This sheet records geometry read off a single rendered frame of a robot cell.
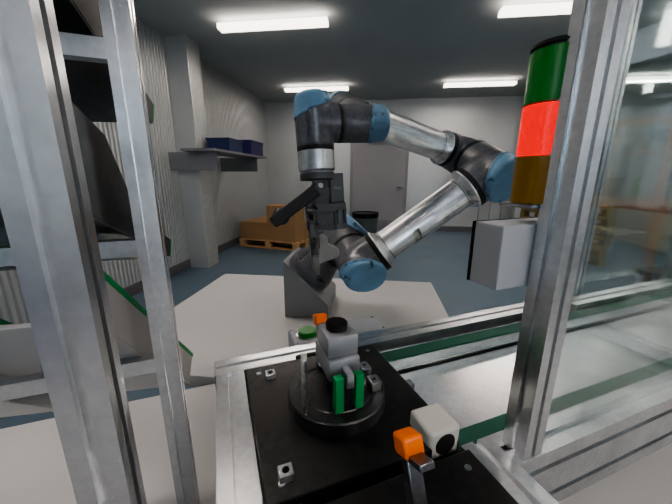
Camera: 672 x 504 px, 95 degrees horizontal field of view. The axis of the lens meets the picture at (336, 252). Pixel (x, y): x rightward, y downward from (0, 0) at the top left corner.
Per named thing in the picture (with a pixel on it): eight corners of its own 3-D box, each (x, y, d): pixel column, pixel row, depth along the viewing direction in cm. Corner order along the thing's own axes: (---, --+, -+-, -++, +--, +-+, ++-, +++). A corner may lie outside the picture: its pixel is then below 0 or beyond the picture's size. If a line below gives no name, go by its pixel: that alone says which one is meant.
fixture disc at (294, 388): (280, 380, 49) (279, 369, 49) (359, 362, 54) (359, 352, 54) (302, 452, 37) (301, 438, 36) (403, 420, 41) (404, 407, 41)
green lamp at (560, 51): (511, 107, 33) (518, 56, 32) (544, 111, 35) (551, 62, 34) (558, 97, 29) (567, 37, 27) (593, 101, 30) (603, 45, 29)
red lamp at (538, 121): (505, 156, 34) (511, 108, 33) (537, 157, 36) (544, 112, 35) (549, 153, 30) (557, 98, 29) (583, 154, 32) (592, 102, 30)
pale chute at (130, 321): (90, 395, 44) (98, 362, 46) (190, 384, 46) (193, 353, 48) (-145, 340, 20) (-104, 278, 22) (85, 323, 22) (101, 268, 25)
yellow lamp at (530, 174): (499, 201, 36) (505, 157, 34) (530, 200, 37) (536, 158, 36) (540, 205, 31) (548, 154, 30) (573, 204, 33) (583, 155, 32)
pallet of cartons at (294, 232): (233, 248, 556) (230, 205, 537) (256, 237, 653) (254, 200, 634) (305, 251, 535) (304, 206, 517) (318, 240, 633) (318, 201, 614)
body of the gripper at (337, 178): (347, 231, 62) (344, 170, 60) (305, 234, 61) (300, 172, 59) (342, 228, 70) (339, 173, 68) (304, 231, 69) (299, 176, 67)
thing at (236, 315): (225, 279, 140) (225, 273, 139) (430, 288, 129) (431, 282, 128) (86, 377, 72) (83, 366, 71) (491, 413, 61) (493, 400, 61)
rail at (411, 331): (219, 407, 59) (213, 356, 56) (547, 329, 89) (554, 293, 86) (219, 429, 54) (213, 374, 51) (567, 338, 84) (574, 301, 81)
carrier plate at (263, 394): (245, 379, 53) (244, 368, 52) (371, 352, 61) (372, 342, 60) (266, 524, 31) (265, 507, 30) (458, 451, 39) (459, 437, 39)
